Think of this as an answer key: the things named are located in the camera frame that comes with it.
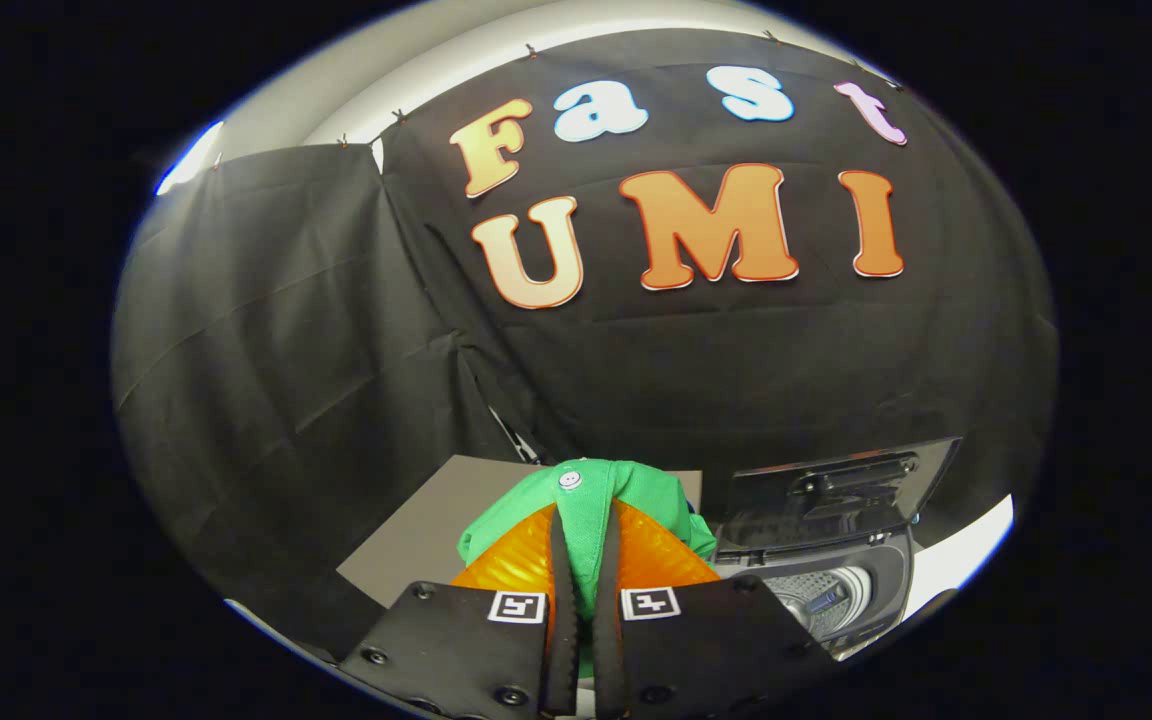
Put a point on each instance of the white sheet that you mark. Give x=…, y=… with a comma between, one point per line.
x=966, y=555

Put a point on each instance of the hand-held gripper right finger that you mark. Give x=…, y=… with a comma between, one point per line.
x=716, y=650

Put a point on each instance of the green buttoned shirt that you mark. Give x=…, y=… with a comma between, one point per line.
x=636, y=488

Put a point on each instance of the dark washing machine lid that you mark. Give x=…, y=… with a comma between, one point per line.
x=836, y=500

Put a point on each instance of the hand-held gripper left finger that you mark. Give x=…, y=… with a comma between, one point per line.
x=456, y=650

